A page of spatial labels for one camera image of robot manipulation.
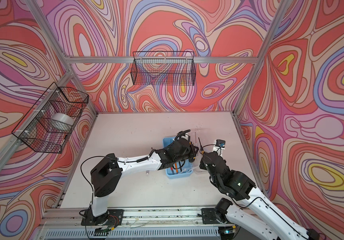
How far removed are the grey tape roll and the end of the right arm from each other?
68cm

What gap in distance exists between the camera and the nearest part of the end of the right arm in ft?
1.51

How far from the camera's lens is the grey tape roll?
71cm
